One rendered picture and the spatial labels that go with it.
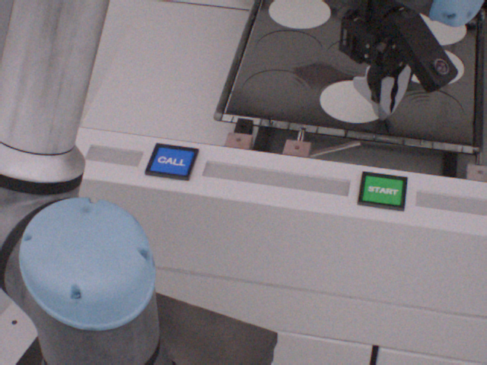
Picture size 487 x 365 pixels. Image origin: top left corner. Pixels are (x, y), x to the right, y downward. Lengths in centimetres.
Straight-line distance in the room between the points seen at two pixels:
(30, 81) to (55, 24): 6
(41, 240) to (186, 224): 36
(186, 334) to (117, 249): 25
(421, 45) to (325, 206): 25
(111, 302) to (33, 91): 21
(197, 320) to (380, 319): 28
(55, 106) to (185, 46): 77
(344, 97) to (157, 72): 34
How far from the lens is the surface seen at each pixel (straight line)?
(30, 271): 88
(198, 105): 155
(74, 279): 87
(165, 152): 124
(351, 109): 142
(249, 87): 145
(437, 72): 128
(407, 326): 131
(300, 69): 149
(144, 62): 164
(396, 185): 121
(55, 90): 92
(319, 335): 134
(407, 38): 128
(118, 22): 185
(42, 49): 91
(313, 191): 120
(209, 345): 110
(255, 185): 120
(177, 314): 113
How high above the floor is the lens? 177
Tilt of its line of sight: 42 degrees down
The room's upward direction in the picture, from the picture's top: 1 degrees clockwise
